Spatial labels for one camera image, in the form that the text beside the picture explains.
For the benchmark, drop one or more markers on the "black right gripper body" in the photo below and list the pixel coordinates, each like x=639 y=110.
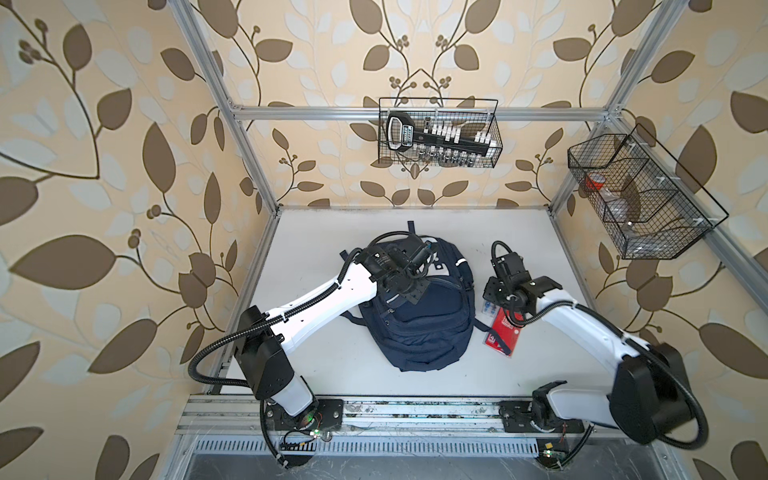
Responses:
x=495 y=292

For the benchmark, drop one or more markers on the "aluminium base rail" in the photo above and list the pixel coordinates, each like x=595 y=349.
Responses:
x=399 y=416

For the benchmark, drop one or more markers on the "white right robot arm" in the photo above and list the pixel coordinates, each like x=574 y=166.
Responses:
x=649 y=397

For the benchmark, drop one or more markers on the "navy blue student backpack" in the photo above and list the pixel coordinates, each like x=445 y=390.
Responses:
x=436 y=331

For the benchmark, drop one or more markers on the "black wire basket wall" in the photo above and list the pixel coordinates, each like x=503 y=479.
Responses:
x=654 y=205
x=471 y=104

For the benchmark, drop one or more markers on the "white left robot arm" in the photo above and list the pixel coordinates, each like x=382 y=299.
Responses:
x=263 y=357

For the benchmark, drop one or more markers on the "black wire basket right wall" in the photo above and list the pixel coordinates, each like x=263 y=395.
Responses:
x=654 y=205

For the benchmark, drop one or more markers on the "red stationery blister pack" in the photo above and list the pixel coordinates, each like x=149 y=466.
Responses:
x=504 y=334

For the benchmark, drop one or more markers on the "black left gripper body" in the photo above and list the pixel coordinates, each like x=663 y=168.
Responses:
x=413 y=285

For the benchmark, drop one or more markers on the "black wire basket back wall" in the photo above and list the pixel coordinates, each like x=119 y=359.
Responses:
x=471 y=104

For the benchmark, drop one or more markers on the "black socket wrench set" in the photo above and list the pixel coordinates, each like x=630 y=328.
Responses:
x=413 y=131

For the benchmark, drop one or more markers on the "aluminium cage frame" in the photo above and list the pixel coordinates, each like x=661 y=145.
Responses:
x=300 y=81

